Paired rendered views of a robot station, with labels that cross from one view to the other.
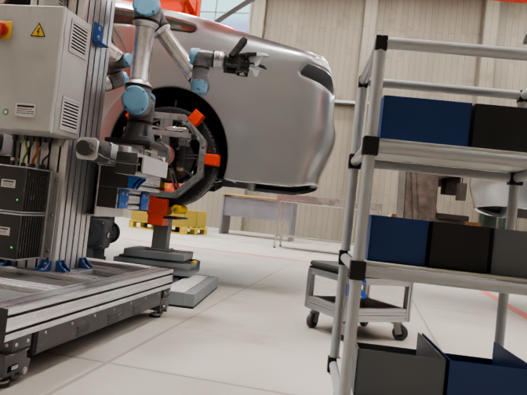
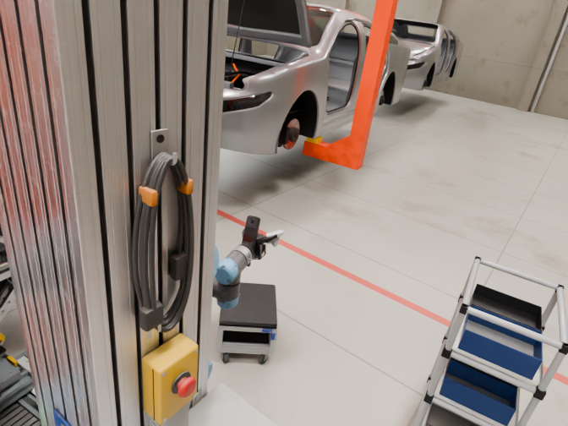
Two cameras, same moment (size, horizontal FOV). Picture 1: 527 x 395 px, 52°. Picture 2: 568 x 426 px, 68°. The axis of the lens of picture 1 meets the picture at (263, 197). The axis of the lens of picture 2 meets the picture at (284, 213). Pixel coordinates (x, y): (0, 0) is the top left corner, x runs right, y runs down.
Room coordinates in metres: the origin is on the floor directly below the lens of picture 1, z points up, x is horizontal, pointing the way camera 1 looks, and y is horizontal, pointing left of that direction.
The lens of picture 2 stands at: (1.84, 1.37, 2.02)
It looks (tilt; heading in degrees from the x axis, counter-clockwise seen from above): 26 degrees down; 292
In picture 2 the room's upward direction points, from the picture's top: 8 degrees clockwise
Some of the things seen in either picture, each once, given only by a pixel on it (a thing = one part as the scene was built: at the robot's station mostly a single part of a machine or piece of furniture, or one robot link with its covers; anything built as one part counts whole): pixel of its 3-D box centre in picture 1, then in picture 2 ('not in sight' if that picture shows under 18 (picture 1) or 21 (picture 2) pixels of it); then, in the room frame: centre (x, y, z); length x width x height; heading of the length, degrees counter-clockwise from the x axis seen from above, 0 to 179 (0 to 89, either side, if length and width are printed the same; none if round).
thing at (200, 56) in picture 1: (201, 58); (230, 268); (2.42, 0.34, 1.21); 0.11 x 0.08 x 0.09; 93
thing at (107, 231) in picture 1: (101, 242); not in sight; (3.43, 0.98, 0.26); 0.42 x 0.18 x 0.35; 176
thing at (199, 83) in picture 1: (200, 80); (224, 289); (2.44, 0.34, 1.11); 0.11 x 0.08 x 0.11; 3
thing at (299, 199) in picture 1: (327, 226); not in sight; (8.76, -1.07, 0.44); 1.64 x 0.62 x 0.87; 78
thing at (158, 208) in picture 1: (159, 211); not in sight; (3.54, 0.66, 0.48); 0.16 x 0.12 x 0.17; 176
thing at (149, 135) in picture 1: (139, 131); not in sight; (2.54, 0.61, 0.87); 0.15 x 0.15 x 0.10
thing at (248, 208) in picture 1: (259, 217); not in sight; (11.39, 0.05, 0.42); 1.52 x 0.78 x 0.84; 80
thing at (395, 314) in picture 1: (357, 299); (248, 321); (2.75, -0.53, 0.17); 0.43 x 0.36 x 0.34; 118
